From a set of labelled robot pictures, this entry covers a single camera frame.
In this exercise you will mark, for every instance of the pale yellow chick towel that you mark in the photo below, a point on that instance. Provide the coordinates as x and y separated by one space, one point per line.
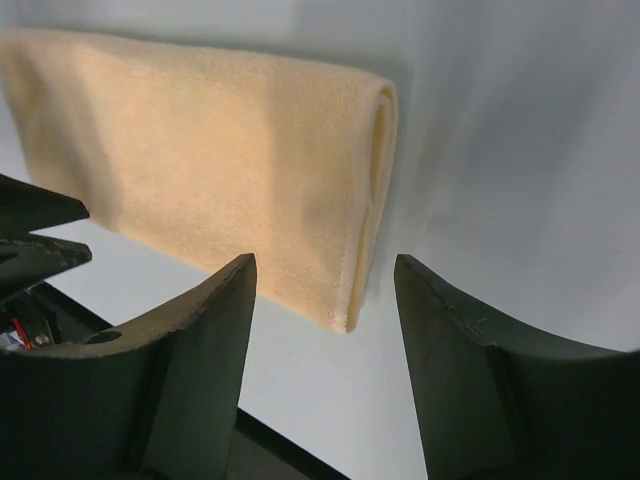
205 154

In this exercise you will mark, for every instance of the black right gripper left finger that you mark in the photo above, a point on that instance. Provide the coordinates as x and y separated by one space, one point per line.
130 400

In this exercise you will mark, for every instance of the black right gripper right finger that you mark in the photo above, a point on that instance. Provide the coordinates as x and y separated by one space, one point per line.
496 398

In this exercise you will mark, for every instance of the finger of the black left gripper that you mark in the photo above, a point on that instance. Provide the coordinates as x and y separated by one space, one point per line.
26 207
28 260

